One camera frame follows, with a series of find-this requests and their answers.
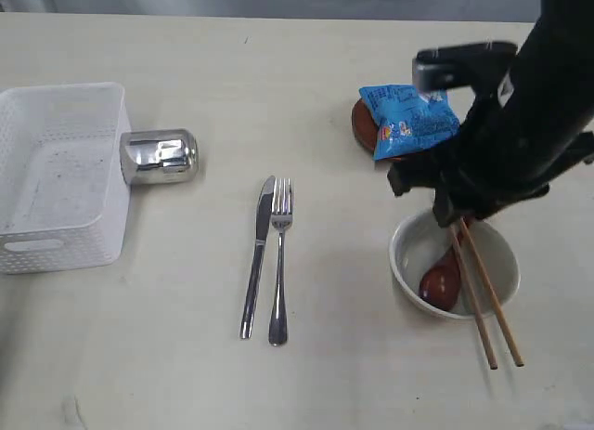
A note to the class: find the shiny steel cup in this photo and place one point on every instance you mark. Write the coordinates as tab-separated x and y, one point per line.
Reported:
156	157

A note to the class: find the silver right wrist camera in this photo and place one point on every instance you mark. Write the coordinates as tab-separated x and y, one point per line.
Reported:
481	66

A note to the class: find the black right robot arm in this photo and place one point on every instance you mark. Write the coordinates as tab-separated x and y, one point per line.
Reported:
527	125

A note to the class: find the round brown wooden plate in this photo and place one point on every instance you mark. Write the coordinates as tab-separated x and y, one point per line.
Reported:
364	127

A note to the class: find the white perforated plastic basket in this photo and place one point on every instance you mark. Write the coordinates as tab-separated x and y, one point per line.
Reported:
64	202

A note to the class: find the white ceramic bowl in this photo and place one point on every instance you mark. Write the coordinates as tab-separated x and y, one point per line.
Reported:
418	243

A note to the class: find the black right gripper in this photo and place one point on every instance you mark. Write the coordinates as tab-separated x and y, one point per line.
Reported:
459	192

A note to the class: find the blue snack packet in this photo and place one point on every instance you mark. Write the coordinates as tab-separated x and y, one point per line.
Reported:
407	120

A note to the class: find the brown wooden spoon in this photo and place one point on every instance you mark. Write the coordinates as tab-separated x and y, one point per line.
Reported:
441	284

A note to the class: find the silver metal fork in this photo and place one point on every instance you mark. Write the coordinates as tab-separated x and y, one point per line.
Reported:
281	220

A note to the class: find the brown wooden chopstick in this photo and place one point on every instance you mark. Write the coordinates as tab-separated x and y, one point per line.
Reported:
473	301
492	295

